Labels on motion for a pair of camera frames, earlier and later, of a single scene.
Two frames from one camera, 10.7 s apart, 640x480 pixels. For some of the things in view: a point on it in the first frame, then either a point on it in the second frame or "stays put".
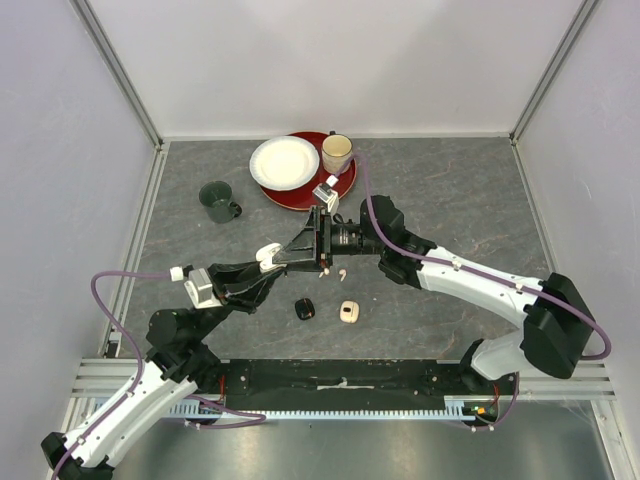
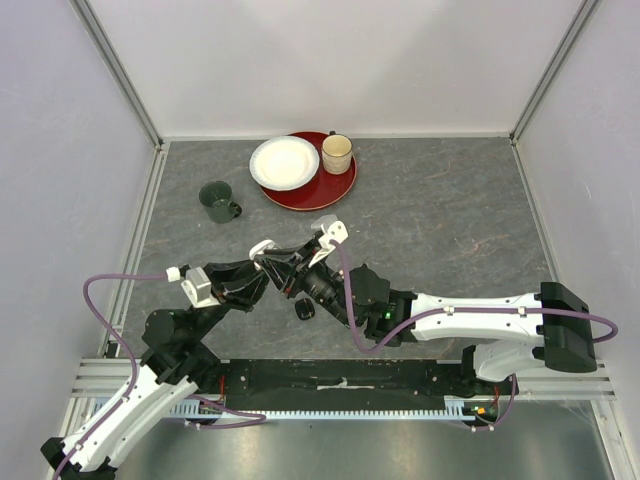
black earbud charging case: x=304 y=308 stays put
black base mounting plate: x=353 y=385 stays put
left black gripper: x=242 y=285 stays put
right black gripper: x=300 y=253 → x=302 y=265
